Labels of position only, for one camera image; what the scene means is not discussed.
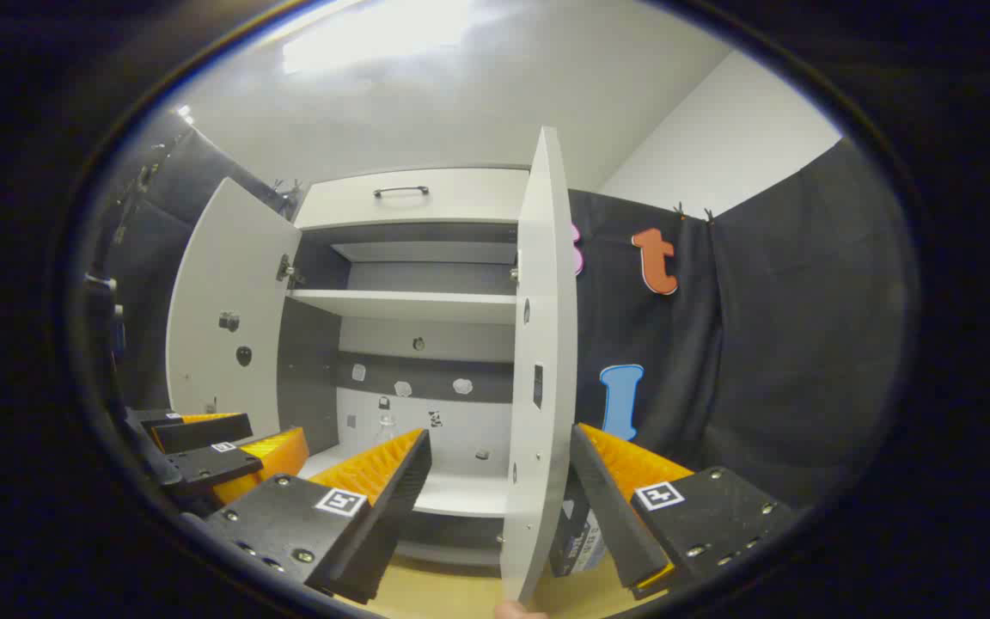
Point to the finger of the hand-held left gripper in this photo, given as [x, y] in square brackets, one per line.
[203, 432]
[211, 464]

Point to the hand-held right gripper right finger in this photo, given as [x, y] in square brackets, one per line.
[611, 516]

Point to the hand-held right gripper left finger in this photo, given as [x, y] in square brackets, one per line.
[392, 507]

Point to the clear plastic bottle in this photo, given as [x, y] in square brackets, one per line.
[386, 427]

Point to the white cabinet door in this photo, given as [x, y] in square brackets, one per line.
[546, 344]
[220, 258]

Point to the white and grey cabinet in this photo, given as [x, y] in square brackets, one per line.
[409, 305]

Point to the metal door hinge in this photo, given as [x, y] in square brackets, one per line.
[289, 271]

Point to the white cabinet drawer front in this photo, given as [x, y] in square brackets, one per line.
[461, 202]

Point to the dark printed box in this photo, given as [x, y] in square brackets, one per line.
[581, 537]

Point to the ceiling light panel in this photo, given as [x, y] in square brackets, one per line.
[375, 34]

